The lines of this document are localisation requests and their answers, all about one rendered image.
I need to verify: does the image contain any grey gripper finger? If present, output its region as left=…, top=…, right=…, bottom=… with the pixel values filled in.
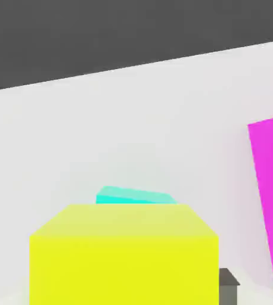
left=218, top=267, right=256, bottom=305

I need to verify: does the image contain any small yellow cube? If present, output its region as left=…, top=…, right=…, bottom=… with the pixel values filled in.
left=29, top=204, right=220, bottom=305

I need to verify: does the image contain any small cyan cube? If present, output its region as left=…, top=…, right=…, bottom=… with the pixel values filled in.
left=95, top=185, right=178, bottom=205

